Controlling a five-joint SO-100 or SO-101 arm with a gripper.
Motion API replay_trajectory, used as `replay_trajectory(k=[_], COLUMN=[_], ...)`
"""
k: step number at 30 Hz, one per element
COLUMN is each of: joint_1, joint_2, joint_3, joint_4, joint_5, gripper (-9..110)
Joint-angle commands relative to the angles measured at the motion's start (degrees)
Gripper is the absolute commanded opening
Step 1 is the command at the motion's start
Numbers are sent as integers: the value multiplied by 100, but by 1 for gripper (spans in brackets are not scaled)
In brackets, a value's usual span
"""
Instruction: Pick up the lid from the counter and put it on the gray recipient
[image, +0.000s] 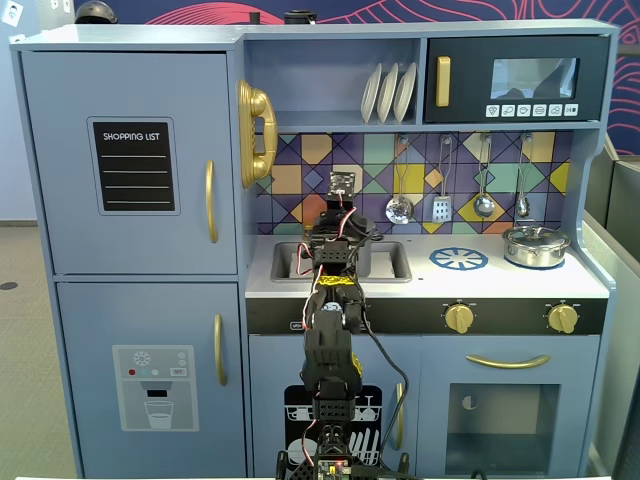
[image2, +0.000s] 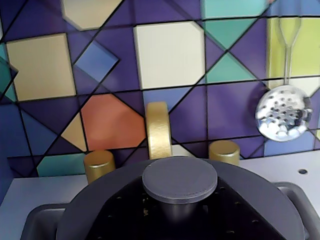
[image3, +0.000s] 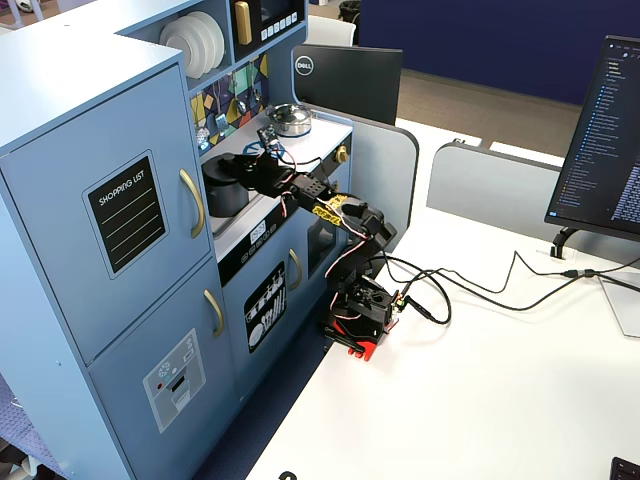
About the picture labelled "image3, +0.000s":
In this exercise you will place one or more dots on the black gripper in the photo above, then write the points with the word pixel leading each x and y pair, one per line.
pixel 248 169

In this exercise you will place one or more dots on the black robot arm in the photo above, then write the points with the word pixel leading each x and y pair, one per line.
pixel 372 225

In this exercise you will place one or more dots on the red robot base clamp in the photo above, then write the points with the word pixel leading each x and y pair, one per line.
pixel 367 345

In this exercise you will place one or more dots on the steel pot with lid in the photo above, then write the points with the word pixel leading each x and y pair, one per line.
pixel 289 119

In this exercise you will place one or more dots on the gray toy cooking pot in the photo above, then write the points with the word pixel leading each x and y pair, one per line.
pixel 225 200

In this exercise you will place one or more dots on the hanging metal spatula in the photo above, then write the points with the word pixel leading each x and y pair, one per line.
pixel 221 122

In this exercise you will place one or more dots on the hanging metal strainer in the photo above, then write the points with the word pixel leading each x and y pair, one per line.
pixel 202 137

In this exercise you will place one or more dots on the white toy sink basin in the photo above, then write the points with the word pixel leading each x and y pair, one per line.
pixel 235 222

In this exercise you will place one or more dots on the hanging metal ladle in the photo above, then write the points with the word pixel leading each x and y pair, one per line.
pixel 241 106

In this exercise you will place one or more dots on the hanging metal spoon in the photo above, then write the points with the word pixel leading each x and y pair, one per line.
pixel 256 95

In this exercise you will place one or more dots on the gold stove knob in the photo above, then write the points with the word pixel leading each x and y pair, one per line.
pixel 342 154

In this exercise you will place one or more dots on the black shopping list board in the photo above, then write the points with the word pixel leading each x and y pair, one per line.
pixel 126 215

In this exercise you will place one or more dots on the white toy plate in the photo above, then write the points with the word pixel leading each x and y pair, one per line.
pixel 180 50
pixel 221 37
pixel 207 45

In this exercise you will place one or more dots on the gray desk divider panel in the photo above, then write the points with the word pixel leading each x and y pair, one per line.
pixel 380 170
pixel 490 185

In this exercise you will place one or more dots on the black Dell monitor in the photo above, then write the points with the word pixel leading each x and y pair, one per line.
pixel 350 80

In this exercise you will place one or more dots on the white chair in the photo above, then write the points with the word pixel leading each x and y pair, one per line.
pixel 330 31

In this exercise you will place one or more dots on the black toy microwave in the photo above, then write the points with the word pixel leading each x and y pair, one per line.
pixel 280 10

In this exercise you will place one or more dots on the black waste bin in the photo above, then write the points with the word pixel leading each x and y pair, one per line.
pixel 350 11

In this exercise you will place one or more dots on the blue toy kitchen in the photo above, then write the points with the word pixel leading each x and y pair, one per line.
pixel 60 80

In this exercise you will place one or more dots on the small black curved object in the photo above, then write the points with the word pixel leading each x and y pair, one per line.
pixel 287 475

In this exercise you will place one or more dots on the monitor showing code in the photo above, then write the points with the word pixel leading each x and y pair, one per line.
pixel 600 150

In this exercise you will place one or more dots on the gray metal stand plate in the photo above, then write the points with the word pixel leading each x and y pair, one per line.
pixel 622 310

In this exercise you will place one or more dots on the black keyboard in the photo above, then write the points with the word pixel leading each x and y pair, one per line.
pixel 627 470

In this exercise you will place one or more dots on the small wrist camera board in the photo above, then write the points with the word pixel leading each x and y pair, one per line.
pixel 268 135

